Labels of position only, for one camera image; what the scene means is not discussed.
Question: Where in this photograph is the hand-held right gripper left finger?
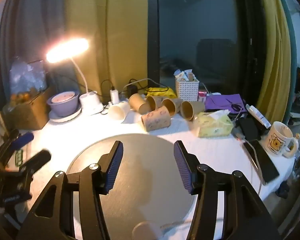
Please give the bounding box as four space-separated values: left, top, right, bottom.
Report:
15 141 124 240

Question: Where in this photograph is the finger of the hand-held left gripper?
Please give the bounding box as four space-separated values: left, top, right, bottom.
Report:
21 149 52 178
4 129 35 153

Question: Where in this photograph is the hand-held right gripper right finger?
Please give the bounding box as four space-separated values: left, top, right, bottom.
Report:
173 141 282 240

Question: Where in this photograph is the white paper cup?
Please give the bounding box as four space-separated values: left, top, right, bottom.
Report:
107 101 131 124

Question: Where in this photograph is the patterned brown paper cup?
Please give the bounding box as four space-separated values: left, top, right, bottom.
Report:
141 106 171 132

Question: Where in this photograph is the plain brown paper cup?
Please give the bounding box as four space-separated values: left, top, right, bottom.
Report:
180 101 206 121
161 98 183 117
129 93 151 114
146 95 169 111

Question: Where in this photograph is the small white cup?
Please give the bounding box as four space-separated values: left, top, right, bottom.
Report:
132 221 164 240

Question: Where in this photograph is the brown cardboard box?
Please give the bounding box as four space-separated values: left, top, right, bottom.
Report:
8 86 53 131

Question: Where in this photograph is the round grey mat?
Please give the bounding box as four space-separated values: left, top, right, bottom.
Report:
65 133 198 240

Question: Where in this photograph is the white plate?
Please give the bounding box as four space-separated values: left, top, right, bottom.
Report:
48 104 83 124

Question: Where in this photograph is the purple bowl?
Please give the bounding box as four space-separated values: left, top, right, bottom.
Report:
47 91 80 117

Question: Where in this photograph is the yellow-green tissue pack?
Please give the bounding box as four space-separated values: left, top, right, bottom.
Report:
193 110 234 138

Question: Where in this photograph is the clear plastic bag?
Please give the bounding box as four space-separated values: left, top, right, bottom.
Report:
9 56 48 96

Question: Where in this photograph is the white desk lamp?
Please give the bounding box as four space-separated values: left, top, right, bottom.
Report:
45 38 104 116

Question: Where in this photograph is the white charger plug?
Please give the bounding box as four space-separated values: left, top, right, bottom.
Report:
110 89 120 104

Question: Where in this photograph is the black case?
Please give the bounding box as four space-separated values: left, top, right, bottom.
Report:
237 117 262 141

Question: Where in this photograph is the purple cloth pouch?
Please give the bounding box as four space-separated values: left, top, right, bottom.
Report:
205 94 248 113

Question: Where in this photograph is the black charger plug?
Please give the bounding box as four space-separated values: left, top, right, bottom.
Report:
127 84 139 96

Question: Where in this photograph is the yellow packet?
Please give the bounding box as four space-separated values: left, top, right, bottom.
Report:
146 87 177 99

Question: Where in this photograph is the black smartphone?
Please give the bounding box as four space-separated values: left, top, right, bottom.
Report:
243 139 280 186

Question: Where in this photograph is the white plastic basket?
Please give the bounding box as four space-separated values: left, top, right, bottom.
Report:
175 77 199 101

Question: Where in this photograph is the white tube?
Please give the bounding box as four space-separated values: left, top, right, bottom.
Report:
246 104 272 129

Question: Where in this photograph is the white bear mug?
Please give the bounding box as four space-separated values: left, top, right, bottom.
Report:
265 121 299 158

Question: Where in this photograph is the yellow curtain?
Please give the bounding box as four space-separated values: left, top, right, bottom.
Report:
64 0 150 103
254 0 293 117

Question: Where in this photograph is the white phone cable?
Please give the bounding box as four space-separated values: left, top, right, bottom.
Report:
243 140 265 202

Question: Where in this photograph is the black cable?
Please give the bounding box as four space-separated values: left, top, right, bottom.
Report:
100 79 113 115

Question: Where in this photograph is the black window frame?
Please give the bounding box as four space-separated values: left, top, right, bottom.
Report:
147 0 161 92

